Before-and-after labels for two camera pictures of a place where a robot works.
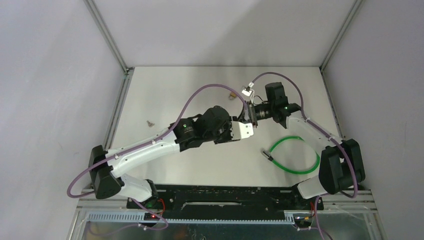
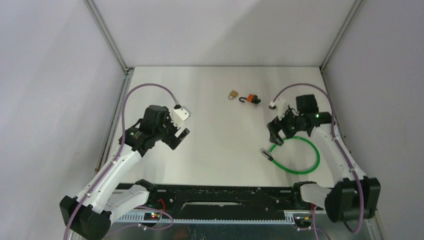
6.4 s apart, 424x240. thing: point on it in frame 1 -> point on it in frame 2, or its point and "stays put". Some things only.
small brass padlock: x=232 y=95 stays put
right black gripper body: x=264 y=111 -> x=289 y=124
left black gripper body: x=223 y=135 -> x=166 y=132
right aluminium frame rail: x=356 y=6 stays put
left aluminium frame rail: x=128 y=71 stays put
